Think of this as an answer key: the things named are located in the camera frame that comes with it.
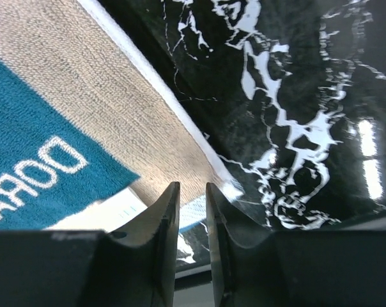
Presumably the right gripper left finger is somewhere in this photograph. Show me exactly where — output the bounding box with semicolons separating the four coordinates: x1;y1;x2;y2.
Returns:
81;182;180;306

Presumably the teal beige Doraemon towel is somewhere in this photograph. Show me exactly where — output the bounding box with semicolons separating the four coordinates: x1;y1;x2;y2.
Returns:
0;1;242;232

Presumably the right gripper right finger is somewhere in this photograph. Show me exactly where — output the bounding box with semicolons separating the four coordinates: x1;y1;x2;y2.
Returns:
206;183;290;306

